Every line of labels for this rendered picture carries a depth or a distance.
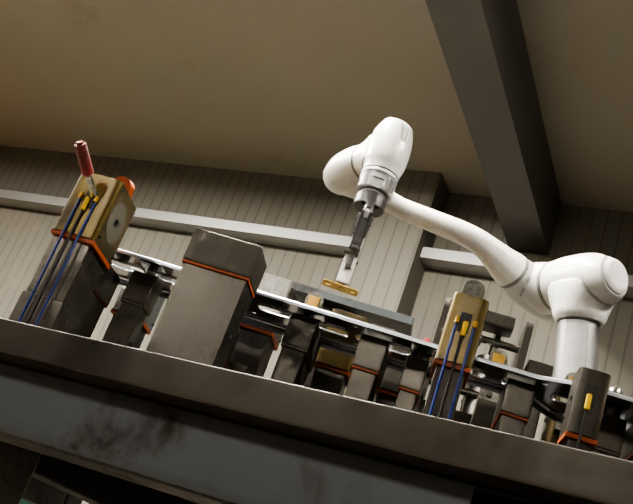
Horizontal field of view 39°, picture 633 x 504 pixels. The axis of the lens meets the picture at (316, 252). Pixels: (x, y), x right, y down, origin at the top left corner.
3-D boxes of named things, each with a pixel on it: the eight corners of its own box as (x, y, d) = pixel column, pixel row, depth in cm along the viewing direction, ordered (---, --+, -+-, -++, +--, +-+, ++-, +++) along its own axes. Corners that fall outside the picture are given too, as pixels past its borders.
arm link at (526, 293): (505, 256, 238) (544, 246, 227) (547, 295, 245) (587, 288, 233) (489, 295, 232) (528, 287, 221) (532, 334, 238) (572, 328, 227)
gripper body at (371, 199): (355, 198, 213) (343, 231, 210) (360, 182, 206) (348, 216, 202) (384, 209, 213) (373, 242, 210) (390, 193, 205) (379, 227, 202)
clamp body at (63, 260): (-30, 357, 134) (74, 160, 148) (4, 384, 147) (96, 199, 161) (20, 374, 133) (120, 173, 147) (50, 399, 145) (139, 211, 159)
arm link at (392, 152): (410, 182, 210) (376, 194, 220) (428, 129, 216) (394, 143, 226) (376, 158, 205) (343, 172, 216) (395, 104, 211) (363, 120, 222)
